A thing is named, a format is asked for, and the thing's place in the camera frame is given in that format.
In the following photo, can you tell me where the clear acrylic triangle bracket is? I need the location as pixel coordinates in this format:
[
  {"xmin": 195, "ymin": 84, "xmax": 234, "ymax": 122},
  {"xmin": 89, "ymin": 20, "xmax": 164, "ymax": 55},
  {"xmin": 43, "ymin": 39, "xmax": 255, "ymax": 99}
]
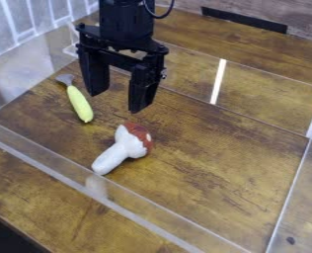
[{"xmin": 61, "ymin": 23, "xmax": 79, "ymax": 57}]

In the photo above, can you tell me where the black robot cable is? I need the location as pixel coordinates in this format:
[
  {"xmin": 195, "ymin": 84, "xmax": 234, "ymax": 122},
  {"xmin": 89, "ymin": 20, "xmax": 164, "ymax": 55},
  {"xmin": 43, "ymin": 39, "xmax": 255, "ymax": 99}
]
[{"xmin": 141, "ymin": 0, "xmax": 175, "ymax": 20}]

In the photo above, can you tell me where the red and white toy mushroom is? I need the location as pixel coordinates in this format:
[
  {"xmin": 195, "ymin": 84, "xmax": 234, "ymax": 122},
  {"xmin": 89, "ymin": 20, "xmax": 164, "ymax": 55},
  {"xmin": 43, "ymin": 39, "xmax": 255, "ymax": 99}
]
[{"xmin": 91, "ymin": 122, "xmax": 153, "ymax": 175}]

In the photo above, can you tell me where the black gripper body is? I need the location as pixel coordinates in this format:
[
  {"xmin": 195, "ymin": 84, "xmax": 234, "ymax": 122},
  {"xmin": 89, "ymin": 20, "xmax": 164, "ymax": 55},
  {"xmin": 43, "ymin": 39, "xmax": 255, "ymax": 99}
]
[{"xmin": 75, "ymin": 0, "xmax": 168, "ymax": 71}]

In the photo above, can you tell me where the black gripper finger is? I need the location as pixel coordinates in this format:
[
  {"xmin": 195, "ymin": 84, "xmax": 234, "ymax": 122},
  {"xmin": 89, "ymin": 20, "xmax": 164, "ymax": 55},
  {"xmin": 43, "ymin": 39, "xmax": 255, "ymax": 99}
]
[
  {"xmin": 77, "ymin": 48, "xmax": 109, "ymax": 96},
  {"xmin": 128, "ymin": 64, "xmax": 160, "ymax": 114}
]

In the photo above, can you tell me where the clear acrylic enclosure wall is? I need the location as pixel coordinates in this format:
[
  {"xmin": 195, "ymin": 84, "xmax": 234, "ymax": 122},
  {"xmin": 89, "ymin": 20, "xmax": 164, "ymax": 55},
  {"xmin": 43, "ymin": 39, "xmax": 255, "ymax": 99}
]
[{"xmin": 0, "ymin": 6, "xmax": 312, "ymax": 253}]

